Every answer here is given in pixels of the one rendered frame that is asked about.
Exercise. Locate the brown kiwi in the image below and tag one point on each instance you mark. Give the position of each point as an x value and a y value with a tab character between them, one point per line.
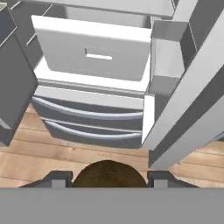
109	175

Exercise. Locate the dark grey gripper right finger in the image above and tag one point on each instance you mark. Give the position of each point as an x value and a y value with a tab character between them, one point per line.
159	178

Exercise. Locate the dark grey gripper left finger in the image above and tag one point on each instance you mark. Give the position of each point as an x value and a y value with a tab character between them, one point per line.
57	178

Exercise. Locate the grey fridge freezer drawer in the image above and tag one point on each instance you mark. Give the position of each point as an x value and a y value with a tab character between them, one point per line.
87	108
93	134

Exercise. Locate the white fridge door bin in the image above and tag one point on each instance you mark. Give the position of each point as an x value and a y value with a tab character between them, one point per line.
167	55

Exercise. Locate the white fridge shelf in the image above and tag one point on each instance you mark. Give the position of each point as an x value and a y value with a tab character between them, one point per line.
102	5

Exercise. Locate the white fridge crisper drawer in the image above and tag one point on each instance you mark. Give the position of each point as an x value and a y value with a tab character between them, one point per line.
94	49

